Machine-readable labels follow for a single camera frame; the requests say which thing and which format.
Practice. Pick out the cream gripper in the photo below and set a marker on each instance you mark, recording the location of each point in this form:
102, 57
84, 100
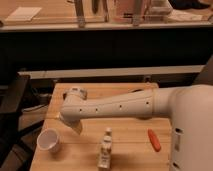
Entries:
75, 125

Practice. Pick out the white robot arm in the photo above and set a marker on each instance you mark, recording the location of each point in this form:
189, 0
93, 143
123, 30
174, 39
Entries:
189, 109

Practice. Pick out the small white bottle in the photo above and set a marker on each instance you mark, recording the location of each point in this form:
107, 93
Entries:
104, 159

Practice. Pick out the black chair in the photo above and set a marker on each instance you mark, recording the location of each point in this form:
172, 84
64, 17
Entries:
10, 110

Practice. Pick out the white book on floor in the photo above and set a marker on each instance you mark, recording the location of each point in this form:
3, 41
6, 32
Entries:
23, 14

